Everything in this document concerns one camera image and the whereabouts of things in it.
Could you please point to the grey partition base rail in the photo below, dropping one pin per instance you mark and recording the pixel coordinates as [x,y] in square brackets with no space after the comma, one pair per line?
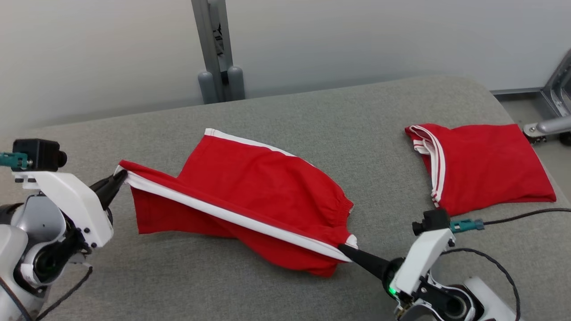
[513,91]

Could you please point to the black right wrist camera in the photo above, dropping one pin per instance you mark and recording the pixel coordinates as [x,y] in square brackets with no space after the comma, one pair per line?
[430,220]

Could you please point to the red shorts with white stripe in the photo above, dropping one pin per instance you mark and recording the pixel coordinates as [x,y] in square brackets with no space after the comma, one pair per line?
[250,191]

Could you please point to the red and white jersey shirt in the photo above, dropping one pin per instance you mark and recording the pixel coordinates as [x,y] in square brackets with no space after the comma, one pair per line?
[486,165]

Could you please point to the grey metal support bar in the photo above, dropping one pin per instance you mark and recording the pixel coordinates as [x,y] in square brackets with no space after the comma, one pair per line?
[557,84]
[553,125]

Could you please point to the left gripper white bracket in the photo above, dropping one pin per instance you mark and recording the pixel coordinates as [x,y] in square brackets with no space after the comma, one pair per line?
[76,200]

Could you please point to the grey metal partition post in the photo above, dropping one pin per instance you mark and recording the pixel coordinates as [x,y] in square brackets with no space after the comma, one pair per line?
[209,44]

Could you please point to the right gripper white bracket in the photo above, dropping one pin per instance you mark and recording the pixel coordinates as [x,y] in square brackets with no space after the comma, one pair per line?
[424,258]

